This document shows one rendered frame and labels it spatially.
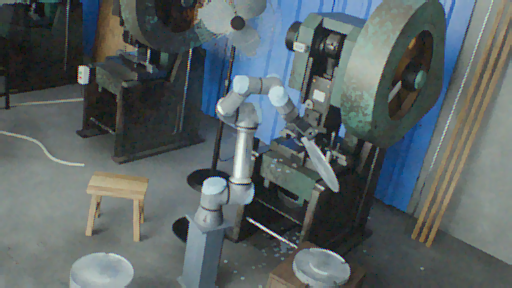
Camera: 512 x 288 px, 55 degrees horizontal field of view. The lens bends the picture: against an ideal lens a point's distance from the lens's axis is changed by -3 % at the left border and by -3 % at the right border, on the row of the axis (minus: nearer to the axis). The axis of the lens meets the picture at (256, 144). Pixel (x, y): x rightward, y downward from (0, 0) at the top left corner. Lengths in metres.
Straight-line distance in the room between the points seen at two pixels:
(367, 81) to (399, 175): 1.85
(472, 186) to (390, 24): 1.90
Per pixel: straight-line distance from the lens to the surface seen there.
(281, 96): 2.09
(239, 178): 2.61
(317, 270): 2.63
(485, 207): 4.07
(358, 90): 2.47
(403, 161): 4.14
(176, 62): 4.23
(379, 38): 2.46
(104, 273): 2.51
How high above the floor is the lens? 1.92
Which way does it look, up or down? 23 degrees down
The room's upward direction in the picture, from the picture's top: 11 degrees clockwise
